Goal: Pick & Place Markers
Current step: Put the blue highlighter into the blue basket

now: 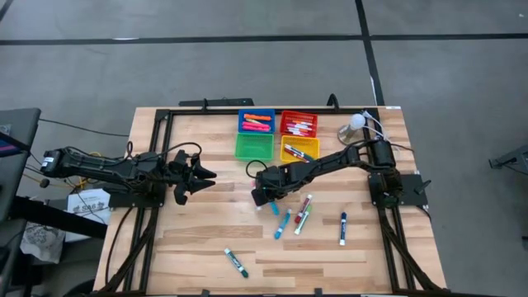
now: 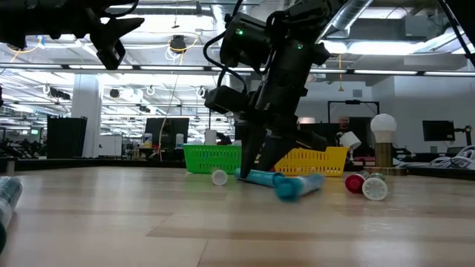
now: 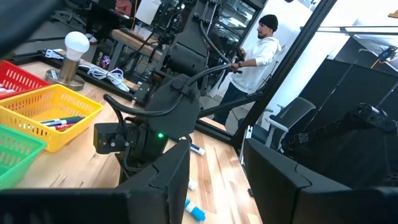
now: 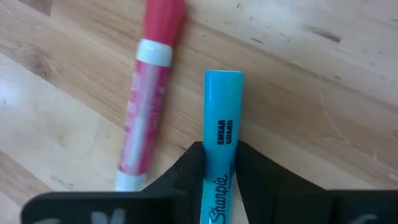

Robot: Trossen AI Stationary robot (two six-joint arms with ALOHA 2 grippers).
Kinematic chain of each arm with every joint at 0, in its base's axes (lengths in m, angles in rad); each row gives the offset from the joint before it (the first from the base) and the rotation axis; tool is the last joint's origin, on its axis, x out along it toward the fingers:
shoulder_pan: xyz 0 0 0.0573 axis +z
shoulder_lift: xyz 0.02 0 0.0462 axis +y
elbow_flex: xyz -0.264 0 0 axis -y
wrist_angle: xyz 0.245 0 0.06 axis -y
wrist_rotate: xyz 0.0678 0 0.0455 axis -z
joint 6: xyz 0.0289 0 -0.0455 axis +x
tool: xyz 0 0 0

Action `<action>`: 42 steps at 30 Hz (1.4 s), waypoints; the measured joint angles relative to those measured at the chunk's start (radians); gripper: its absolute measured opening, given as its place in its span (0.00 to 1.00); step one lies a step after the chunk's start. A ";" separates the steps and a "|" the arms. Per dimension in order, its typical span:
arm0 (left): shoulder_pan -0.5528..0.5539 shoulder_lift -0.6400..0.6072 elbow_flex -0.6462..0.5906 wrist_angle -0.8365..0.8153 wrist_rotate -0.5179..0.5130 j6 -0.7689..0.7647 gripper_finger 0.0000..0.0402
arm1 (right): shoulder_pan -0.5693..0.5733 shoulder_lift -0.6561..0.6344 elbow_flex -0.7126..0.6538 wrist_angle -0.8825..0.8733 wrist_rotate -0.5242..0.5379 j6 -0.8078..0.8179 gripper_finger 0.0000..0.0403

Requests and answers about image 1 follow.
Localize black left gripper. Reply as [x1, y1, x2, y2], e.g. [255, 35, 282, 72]
[165, 150, 218, 206]

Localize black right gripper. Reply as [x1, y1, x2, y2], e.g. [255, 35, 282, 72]
[251, 163, 309, 208]

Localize light blue Expo marker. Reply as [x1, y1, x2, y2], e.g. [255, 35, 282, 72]
[274, 208, 293, 241]

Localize maroon Expo marker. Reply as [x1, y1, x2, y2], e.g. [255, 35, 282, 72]
[294, 194, 314, 224]

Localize light green Expo marker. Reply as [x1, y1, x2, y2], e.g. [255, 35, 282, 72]
[294, 205, 314, 236]

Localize thin red Expo marker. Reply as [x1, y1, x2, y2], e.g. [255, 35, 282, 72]
[282, 147, 309, 163]

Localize thin green marker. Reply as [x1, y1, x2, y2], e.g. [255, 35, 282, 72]
[288, 146, 316, 163]

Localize dark blue Expo marker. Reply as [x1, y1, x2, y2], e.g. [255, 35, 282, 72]
[339, 211, 348, 248]

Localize green plastic basket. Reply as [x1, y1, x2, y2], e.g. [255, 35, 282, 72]
[234, 132, 276, 163]

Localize yellow plastic basket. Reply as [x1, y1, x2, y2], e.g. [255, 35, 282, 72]
[280, 134, 322, 167]

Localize black bar device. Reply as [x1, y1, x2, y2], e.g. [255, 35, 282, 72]
[178, 97, 255, 108]

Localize red plastic basket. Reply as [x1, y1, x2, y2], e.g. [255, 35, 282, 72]
[279, 110, 319, 139]

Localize blue plastic basket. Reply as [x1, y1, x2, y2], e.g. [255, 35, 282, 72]
[238, 108, 277, 135]

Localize white printed paper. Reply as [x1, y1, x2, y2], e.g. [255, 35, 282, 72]
[66, 188, 112, 243]

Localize white bulb brass lamp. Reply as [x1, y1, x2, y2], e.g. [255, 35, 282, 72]
[337, 112, 367, 145]

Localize black support beam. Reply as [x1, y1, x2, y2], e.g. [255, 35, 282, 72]
[7, 195, 109, 240]

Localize patterned white cloth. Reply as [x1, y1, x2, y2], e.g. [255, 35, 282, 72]
[20, 222, 67, 265]

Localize grey equipment stand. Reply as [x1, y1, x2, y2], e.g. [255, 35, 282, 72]
[488, 143, 528, 171]

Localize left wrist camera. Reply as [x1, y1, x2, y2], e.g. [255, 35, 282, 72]
[172, 149, 190, 167]

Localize black metal table frame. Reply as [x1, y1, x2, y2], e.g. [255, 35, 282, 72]
[93, 93, 449, 297]

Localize yellow cable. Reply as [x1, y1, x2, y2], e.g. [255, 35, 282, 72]
[75, 151, 104, 189]

